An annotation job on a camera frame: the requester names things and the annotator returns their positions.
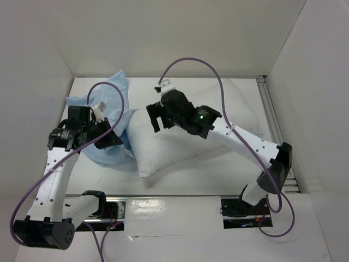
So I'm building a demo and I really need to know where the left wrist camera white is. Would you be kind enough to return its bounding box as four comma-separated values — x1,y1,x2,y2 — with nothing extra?
91,102,106,123

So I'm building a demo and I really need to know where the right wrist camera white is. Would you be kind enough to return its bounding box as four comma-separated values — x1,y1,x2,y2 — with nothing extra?
154,79,176,97

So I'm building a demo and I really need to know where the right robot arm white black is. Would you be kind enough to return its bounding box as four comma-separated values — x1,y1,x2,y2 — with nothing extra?
146,90,292,214

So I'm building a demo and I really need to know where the aluminium rail frame right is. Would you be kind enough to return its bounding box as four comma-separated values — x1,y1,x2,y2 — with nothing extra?
256,76,300,194

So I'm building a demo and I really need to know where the light blue pillowcase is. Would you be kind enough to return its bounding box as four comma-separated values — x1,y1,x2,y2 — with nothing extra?
65,70,135,167

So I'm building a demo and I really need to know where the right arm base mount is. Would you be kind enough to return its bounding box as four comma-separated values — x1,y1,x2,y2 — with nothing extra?
219,197,273,229

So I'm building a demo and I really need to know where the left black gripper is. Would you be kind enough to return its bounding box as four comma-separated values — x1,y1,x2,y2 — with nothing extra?
82,117,122,149

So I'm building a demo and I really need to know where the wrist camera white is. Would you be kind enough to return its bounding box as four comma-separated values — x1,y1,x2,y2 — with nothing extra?
154,79,176,97
91,102,106,123

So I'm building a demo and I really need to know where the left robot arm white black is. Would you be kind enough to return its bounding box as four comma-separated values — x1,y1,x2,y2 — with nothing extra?
10,102,123,250

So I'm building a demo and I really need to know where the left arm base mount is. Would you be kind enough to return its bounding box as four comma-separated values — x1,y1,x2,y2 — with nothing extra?
84,196,127,232

